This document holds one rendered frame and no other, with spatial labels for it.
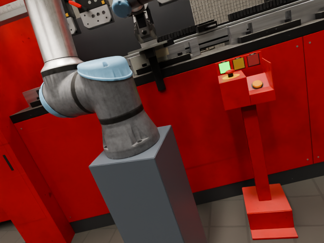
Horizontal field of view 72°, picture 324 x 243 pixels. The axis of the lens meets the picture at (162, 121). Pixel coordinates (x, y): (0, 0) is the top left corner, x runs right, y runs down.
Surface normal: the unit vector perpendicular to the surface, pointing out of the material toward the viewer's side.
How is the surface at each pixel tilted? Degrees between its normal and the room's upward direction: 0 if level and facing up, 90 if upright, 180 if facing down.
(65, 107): 106
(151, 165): 90
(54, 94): 80
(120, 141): 72
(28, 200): 90
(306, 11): 90
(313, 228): 0
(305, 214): 0
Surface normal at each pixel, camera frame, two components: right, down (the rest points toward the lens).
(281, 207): -0.29, -0.90
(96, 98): -0.40, 0.42
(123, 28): -0.01, 0.34
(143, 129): 0.58, -0.25
